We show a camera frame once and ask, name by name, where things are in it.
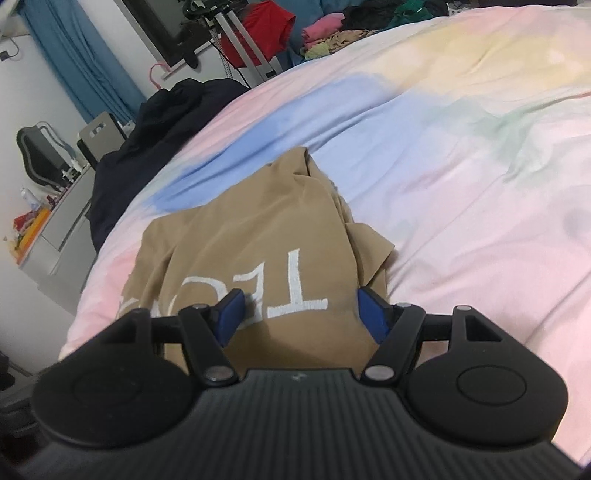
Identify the green garment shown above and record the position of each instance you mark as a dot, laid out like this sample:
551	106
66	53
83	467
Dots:
407	14

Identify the pastel rainbow bed sheet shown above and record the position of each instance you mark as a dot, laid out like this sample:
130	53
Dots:
461	184

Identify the pink clothes hanger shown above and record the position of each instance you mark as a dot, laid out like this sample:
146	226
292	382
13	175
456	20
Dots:
152	74

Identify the narrow blue curtain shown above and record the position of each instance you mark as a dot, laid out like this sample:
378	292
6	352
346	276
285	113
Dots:
92	55

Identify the pile of mixed clothes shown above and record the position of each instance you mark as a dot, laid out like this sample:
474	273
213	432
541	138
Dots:
304	5

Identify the clear plastic bottle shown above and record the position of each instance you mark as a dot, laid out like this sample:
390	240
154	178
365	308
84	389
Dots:
28	197

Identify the grey desk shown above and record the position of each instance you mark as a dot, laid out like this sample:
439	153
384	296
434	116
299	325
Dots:
64	221

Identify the red garment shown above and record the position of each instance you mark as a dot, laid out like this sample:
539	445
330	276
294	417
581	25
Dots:
263	23

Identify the black wall socket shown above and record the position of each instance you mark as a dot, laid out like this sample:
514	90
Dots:
5	55

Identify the black garment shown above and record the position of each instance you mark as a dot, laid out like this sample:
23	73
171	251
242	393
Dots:
138	152

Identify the silver metal stand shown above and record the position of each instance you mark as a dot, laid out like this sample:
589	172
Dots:
229	27

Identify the tan shirt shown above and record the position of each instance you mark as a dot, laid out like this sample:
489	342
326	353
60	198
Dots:
258	230

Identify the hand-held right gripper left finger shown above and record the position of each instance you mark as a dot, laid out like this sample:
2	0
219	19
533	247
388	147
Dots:
231	314

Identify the beige crumpled clothes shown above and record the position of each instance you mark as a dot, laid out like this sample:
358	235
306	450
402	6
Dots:
341	40

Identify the pink garment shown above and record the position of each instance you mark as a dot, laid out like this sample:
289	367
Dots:
323	25

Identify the dark window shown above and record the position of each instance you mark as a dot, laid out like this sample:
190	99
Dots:
157	23

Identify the grey computer tower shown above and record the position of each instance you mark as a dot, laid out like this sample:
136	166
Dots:
101	134

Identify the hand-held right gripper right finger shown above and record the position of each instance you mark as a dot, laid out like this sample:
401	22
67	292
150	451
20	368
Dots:
371	319

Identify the black office chair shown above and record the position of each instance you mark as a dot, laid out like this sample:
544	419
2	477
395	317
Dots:
39	152

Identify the orange box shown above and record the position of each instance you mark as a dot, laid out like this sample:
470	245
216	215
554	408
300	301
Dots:
34	228

